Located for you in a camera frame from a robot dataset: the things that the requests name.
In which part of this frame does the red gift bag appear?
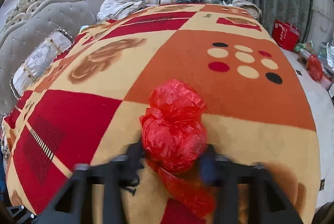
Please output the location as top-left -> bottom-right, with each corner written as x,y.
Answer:
272,20 -> 300,51

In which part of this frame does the white bolster pillow near headboard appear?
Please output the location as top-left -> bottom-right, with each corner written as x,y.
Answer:
10,28 -> 73,100

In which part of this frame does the red plastic bag on floor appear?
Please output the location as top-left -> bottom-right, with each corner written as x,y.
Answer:
306,54 -> 323,82

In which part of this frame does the grey tufted headboard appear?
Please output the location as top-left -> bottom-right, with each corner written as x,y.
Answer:
1,0 -> 104,116

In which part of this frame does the red plastic bag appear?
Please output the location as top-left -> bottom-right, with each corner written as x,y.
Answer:
306,54 -> 323,82
140,79 -> 215,219

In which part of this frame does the red orange patterned blanket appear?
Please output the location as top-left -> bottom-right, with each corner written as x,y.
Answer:
3,4 -> 320,223

